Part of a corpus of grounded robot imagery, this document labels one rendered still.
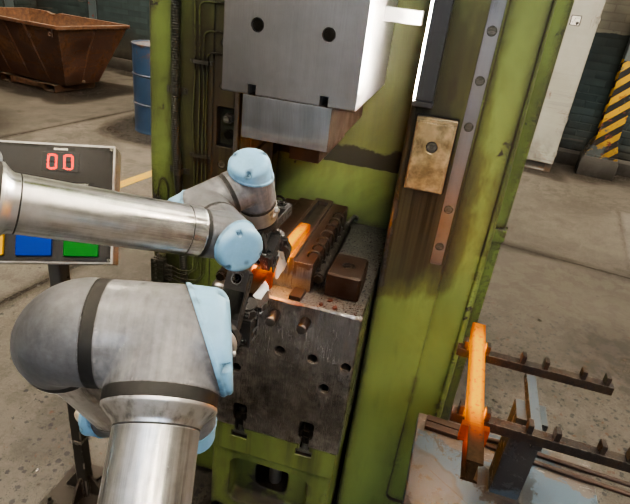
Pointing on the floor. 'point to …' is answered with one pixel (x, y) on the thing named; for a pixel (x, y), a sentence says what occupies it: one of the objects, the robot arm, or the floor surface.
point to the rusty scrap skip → (47, 46)
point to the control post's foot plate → (68, 491)
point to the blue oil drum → (141, 85)
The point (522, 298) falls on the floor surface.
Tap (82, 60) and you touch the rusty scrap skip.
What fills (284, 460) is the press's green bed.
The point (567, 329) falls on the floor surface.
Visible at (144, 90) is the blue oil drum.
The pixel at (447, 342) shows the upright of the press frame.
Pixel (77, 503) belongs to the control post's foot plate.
